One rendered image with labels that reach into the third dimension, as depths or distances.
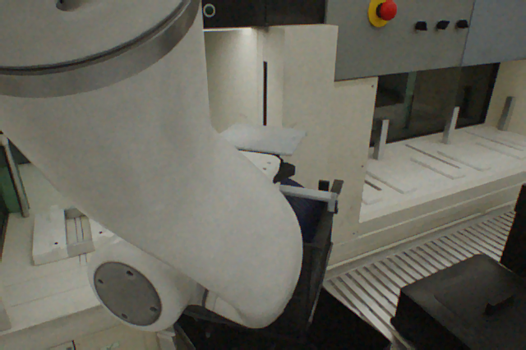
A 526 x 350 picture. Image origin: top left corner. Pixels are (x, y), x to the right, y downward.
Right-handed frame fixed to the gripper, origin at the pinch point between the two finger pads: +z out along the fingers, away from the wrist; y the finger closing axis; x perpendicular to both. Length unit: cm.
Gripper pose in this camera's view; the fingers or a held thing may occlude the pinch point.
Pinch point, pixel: (259, 150)
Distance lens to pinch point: 56.3
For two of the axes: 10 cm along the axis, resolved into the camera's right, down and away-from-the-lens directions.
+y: 9.5, 1.4, -2.9
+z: 3.2, -4.0, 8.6
